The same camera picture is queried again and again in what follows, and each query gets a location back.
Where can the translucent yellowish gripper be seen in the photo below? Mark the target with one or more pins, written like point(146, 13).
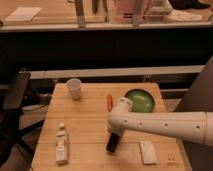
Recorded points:
point(120, 134)

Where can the black eraser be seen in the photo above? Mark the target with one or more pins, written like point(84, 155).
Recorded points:
point(112, 143)

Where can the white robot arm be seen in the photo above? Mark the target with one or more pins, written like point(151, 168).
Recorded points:
point(189, 126)

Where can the white sponge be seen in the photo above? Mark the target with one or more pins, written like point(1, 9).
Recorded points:
point(148, 153)

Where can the orange carrot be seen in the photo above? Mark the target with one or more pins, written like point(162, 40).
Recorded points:
point(109, 102)

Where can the green bowl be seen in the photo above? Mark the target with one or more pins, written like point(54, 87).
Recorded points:
point(143, 101)

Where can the small white bottle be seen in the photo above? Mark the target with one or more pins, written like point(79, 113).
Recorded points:
point(61, 149)

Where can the white paper cup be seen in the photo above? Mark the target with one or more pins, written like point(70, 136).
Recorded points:
point(74, 88)

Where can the black office chair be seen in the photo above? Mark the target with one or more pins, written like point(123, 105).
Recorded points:
point(10, 133)

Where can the white paper sheet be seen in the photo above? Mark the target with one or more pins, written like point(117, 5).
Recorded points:
point(23, 14)

